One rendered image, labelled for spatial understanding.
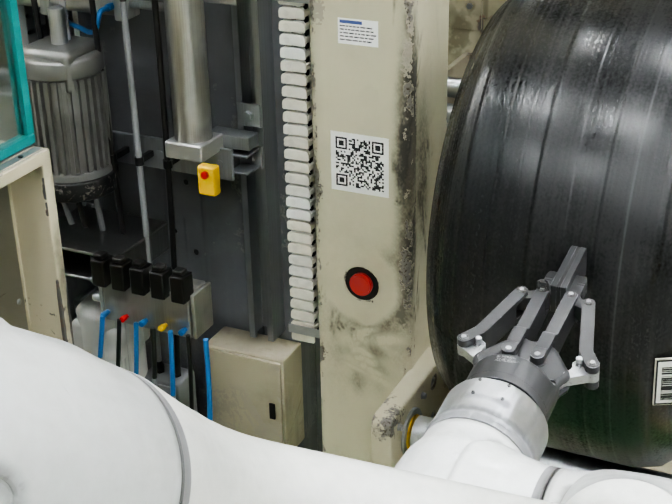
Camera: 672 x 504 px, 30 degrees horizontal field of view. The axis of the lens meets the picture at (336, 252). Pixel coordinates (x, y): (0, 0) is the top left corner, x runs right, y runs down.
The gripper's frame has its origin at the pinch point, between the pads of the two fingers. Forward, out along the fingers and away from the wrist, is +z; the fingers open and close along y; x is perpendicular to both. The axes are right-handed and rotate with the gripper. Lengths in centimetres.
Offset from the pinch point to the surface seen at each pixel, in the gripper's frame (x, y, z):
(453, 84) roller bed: 14, 35, 62
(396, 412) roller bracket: 30.3, 23.0, 8.6
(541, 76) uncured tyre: -12.8, 7.4, 15.2
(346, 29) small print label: -11.1, 32.9, 24.2
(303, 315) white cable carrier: 28, 40, 19
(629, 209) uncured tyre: -4.6, -3.9, 6.4
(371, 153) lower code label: 3.3, 30.0, 22.0
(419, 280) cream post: 21.0, 25.2, 22.8
